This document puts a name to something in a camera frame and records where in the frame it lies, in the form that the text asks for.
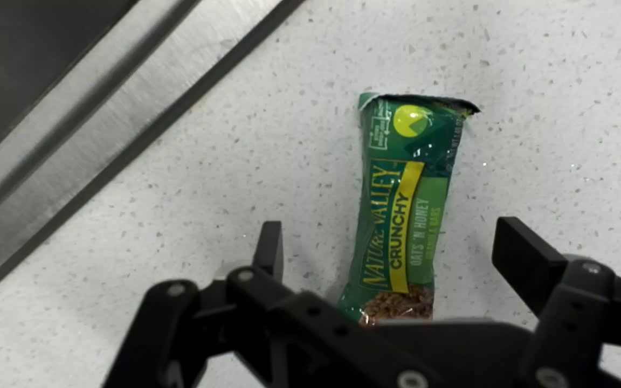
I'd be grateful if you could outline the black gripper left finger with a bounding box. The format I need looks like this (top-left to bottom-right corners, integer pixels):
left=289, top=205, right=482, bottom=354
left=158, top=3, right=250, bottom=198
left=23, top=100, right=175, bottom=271
left=106, top=217, right=370, bottom=388

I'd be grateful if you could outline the green granola bar wrapper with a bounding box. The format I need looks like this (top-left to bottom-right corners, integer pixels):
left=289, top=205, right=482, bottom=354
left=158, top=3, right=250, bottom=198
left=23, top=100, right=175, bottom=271
left=338, top=93, right=479, bottom=326

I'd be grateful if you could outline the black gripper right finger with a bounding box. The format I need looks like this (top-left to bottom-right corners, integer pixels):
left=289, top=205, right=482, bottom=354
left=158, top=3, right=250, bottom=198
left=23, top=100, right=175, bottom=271
left=492, top=216, right=621, bottom=388

